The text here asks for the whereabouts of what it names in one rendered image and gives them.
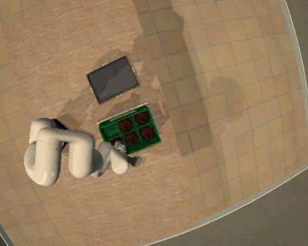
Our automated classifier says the dark green crate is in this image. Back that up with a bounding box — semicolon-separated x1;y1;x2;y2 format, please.
100;105;162;155

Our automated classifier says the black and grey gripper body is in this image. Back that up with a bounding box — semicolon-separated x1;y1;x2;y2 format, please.
115;141;126;153

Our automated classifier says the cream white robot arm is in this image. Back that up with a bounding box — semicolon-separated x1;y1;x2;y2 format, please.
24;118;142;186

